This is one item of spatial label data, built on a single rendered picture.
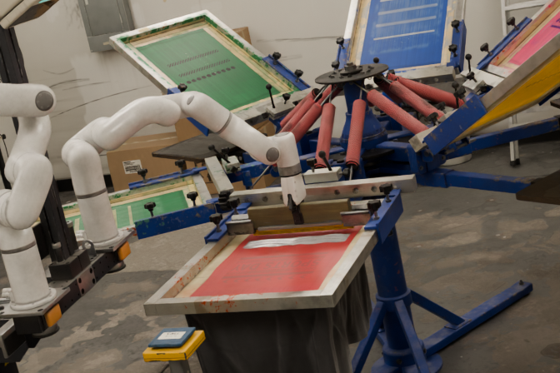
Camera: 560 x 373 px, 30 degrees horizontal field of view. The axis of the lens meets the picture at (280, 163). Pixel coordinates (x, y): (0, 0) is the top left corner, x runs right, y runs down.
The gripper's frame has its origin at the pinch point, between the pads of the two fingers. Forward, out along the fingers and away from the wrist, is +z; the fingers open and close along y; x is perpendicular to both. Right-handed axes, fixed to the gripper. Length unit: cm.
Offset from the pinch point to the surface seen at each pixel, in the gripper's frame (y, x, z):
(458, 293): -160, 8, 102
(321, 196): -22.1, 0.4, 0.8
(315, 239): 8.8, 7.1, 5.2
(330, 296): 60, 28, 3
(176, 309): 60, -19, 4
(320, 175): -27.4, -0.3, -5.2
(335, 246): 14.7, 15.5, 6.1
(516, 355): -94, 44, 102
